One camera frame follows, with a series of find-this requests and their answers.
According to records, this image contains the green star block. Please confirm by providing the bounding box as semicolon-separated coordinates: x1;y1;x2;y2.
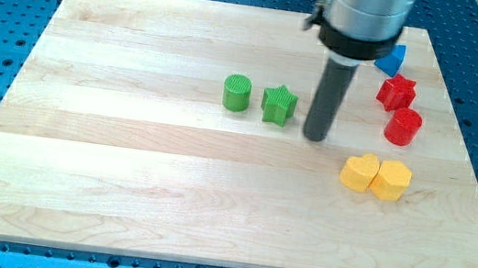
261;85;298;128

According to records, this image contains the red cylinder block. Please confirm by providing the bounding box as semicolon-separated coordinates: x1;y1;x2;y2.
384;107;423;146

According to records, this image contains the green cylinder block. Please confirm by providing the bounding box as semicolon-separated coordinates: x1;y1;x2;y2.
222;74;252;112

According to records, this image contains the light wooden board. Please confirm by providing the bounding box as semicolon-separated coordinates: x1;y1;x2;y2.
0;0;478;268

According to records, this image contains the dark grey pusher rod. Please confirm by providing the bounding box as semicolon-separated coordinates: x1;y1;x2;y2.
303;58;358;142

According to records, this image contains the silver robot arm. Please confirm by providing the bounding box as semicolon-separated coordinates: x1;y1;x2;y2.
303;0;416;67

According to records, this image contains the blue triangle block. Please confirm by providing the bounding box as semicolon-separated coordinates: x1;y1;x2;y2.
374;44;406;77

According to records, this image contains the yellow hexagon block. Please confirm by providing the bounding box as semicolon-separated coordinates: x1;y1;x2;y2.
369;160;412;202

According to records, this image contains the yellow heart block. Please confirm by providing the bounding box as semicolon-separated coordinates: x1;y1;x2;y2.
339;153;380;193

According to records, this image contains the red star block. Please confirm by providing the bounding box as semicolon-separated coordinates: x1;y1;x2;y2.
376;73;417;112

